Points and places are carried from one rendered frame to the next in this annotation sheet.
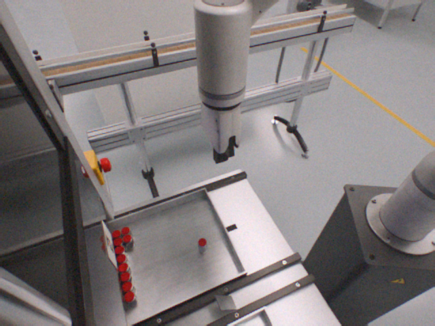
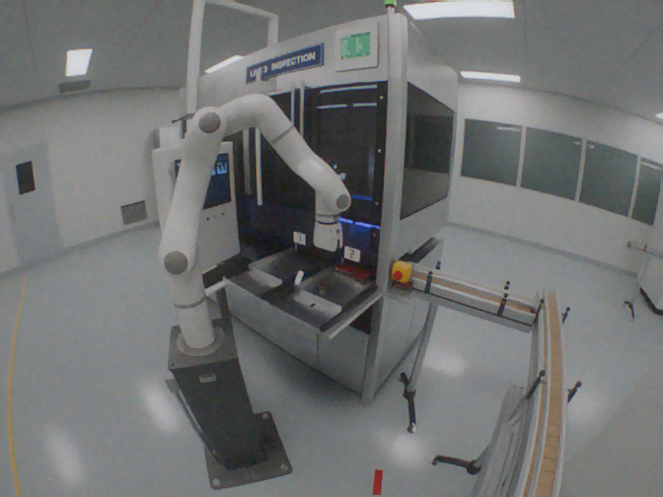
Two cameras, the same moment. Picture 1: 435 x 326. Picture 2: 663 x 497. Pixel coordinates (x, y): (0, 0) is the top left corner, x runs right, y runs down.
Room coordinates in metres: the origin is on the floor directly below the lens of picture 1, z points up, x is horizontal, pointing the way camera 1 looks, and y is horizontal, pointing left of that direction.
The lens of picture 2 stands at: (1.25, -0.45, 1.53)
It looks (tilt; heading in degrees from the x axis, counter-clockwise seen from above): 22 degrees down; 151
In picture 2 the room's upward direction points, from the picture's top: 1 degrees clockwise
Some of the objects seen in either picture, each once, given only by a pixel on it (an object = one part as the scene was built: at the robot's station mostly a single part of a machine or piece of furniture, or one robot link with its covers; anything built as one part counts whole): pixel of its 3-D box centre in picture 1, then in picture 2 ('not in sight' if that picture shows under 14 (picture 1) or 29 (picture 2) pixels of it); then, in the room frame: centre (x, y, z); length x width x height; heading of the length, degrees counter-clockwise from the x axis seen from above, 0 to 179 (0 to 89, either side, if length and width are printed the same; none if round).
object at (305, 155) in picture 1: (290, 132); not in sight; (1.64, -0.59, 0.07); 0.50 x 0.08 x 0.14; 24
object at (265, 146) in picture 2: not in sight; (274, 146); (-0.25, 0.02, 1.51); 0.47 x 0.01 x 0.59; 24
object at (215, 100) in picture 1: (221, 88); (328, 216); (0.43, -0.01, 1.27); 0.09 x 0.08 x 0.03; 24
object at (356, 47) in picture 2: not in sight; (355, 46); (0.24, 0.21, 1.96); 0.21 x 0.01 x 0.21; 24
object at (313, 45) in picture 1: (301, 89); not in sight; (1.64, -0.59, 0.46); 0.09 x 0.09 x 0.77; 24
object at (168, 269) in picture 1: (161, 253); (339, 284); (0.28, 0.14, 0.90); 0.34 x 0.26 x 0.04; 114
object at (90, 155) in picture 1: (85, 170); (402, 271); (0.47, 0.35, 1.00); 0.08 x 0.07 x 0.07; 114
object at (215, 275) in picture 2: not in sight; (224, 269); (-0.28, -0.32, 0.82); 0.40 x 0.14 x 0.02; 124
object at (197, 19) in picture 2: not in sight; (187, 65); (-0.47, -0.45, 2.04); 0.15 x 0.14 x 0.92; 124
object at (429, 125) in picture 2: not in sight; (432, 153); (0.22, 0.74, 1.51); 0.85 x 0.01 x 0.59; 114
